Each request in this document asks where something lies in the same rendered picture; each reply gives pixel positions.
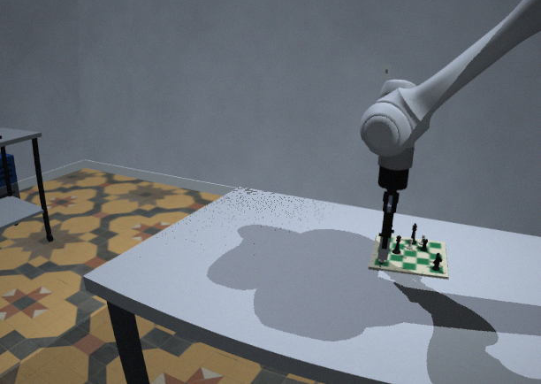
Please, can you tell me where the green and white chessboard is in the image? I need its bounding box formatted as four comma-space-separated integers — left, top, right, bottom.
369, 234, 448, 279

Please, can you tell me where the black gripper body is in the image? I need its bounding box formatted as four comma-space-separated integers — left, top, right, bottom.
378, 166, 409, 205

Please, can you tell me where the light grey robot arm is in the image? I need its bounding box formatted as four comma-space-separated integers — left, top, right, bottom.
360, 0, 541, 170

